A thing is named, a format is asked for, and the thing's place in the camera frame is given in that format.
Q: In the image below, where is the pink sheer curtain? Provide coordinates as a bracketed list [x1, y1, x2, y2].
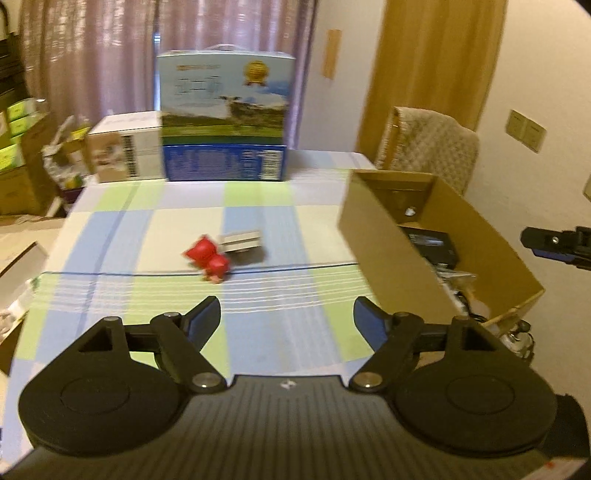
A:
[18, 0, 319, 153]

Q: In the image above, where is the yellow wall plate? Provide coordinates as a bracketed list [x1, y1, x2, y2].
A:
[322, 28, 343, 79]

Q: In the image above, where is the red toy figure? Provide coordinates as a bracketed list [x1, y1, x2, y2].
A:
[184, 234, 232, 283]

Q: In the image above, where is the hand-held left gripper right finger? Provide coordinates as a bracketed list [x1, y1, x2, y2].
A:
[348, 296, 509, 393]

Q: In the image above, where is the black product box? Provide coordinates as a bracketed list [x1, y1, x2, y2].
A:
[399, 225, 462, 268]

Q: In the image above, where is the cow print milk carton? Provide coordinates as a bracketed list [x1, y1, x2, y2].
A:
[154, 44, 296, 148]

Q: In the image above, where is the checked pastel tablecloth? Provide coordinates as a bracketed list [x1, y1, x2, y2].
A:
[9, 150, 377, 462]

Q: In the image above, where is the brown cardboard box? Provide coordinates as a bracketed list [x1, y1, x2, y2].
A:
[337, 168, 546, 328]

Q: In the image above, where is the carton of green packets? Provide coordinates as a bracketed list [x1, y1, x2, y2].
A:
[0, 143, 51, 215]

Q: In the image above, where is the beige wall switch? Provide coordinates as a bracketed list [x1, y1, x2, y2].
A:
[505, 109, 547, 153]

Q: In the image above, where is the crumpled clear plastic bag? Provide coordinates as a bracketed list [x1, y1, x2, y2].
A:
[41, 115, 90, 191]

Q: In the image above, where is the small white box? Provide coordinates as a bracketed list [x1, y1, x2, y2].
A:
[221, 229, 265, 267]

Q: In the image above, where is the black cable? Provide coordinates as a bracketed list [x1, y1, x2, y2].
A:
[455, 288, 490, 324]

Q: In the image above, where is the blue printed carton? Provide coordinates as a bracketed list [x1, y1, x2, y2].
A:
[161, 143, 289, 182]

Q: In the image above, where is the wooden door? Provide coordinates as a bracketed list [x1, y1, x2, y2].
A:
[358, 0, 509, 155]

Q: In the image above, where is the stack of green packets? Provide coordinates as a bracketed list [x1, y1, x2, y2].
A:
[0, 97, 51, 146]

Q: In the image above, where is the white printed carton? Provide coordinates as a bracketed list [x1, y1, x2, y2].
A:
[87, 111, 168, 184]

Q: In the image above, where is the chair with quilted cover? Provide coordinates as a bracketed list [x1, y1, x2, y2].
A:
[375, 106, 480, 197]

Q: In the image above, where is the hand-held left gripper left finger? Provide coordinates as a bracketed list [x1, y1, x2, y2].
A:
[69, 295, 228, 394]

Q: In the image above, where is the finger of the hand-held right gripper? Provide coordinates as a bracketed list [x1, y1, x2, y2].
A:
[520, 225, 591, 271]

